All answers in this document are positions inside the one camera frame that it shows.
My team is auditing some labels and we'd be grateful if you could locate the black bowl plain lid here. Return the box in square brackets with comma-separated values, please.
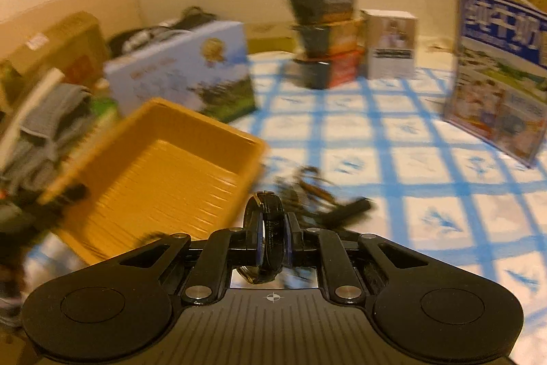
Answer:
[281, 0, 361, 24]

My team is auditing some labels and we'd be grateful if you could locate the brown cardboard box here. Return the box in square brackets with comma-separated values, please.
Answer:
[0, 11, 110, 92]

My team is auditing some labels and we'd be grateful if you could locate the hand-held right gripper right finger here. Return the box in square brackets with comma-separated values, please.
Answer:
[284, 212, 430, 306]

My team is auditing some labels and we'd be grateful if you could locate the blue checked tablecloth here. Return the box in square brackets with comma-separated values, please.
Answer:
[26, 46, 547, 365]

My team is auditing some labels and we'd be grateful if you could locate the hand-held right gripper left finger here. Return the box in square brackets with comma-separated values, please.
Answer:
[117, 211, 264, 306]

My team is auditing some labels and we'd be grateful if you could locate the black oblong item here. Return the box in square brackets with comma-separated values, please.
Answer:
[325, 197, 373, 224]

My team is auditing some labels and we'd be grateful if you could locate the black bracelet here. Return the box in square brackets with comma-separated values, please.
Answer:
[237, 191, 286, 285]

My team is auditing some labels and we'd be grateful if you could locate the green bead necklace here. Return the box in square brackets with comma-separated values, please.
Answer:
[273, 165, 343, 222]

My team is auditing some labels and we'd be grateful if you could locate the white printed box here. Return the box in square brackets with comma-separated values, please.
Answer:
[361, 9, 418, 80]

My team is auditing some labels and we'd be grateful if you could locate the flat cardboard sheet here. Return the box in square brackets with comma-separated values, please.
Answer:
[0, 0, 145, 49]

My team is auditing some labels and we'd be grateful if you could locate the dark blue illustrated milk box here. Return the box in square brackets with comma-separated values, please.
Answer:
[443, 0, 547, 169]

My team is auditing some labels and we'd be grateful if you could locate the black bag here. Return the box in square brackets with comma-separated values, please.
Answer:
[107, 6, 219, 58]

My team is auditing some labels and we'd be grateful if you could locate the black bowl orange label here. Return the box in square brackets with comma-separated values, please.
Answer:
[291, 18, 365, 58]

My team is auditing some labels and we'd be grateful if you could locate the yellow plastic tray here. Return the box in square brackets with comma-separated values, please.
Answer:
[36, 97, 268, 265]

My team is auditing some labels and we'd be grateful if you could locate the grey folded cloth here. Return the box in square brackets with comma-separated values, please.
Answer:
[0, 85, 94, 195]

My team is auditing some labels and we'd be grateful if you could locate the light blue cow milk carton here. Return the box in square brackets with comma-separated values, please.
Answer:
[104, 21, 258, 124]

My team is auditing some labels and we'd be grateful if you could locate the black bowl red label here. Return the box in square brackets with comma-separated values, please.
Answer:
[293, 50, 365, 89]

